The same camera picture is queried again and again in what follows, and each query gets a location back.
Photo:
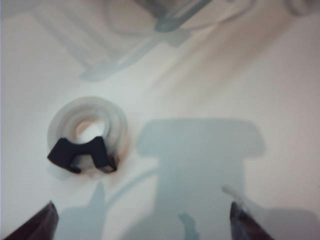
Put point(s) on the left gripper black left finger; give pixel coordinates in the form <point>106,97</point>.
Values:
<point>37,225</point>

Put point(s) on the transparent tape black dispenser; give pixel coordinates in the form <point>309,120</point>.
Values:
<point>75,152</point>

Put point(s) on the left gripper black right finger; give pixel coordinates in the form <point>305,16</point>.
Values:
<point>242,225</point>

